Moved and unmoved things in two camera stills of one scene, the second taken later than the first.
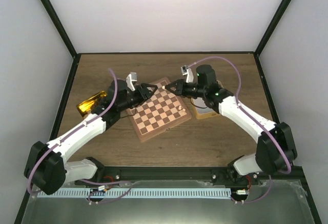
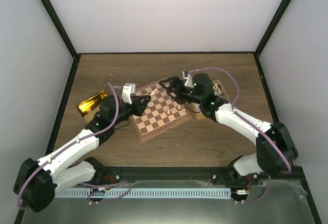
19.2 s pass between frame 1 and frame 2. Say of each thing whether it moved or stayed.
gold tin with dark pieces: stayed
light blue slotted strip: stayed
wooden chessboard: stayed
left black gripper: moved
